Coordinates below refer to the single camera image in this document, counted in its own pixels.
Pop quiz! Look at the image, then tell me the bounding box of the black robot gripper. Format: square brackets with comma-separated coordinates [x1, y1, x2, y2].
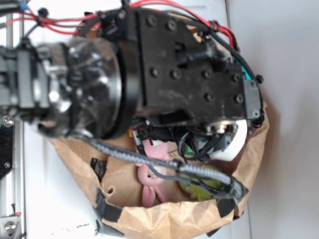
[98, 7, 265, 154]

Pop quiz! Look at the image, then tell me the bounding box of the green wooden block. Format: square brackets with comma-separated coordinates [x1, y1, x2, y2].
[184, 146, 194, 155]

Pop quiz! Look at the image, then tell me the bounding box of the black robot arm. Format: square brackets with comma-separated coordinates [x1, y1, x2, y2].
[0, 6, 265, 150]

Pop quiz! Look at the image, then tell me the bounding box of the white round gripper cap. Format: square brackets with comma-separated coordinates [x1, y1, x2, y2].
[210, 119, 248, 162]

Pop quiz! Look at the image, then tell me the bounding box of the pink plush bunny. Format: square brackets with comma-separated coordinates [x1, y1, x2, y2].
[135, 140, 170, 208]

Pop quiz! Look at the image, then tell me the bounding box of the green plush toy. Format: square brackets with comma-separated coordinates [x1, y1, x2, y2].
[179, 180, 224, 202]

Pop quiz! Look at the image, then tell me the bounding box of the brown paper bag box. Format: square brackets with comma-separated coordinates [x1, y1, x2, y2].
[49, 96, 270, 239]

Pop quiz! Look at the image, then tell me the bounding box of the multicolour rope toy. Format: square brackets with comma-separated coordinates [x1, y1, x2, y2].
[128, 129, 134, 138]

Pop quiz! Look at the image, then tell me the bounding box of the grey braided cable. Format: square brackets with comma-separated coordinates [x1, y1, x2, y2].
[82, 135, 244, 200]

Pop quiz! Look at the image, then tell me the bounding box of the red wire bundle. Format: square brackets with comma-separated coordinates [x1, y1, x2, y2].
[6, 0, 241, 52]

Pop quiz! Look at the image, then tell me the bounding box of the black metal bracket plate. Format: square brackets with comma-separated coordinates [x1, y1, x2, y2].
[0, 116, 14, 180]

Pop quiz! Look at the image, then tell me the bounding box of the aluminium frame rail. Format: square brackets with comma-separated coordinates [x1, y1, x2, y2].
[0, 9, 26, 239]

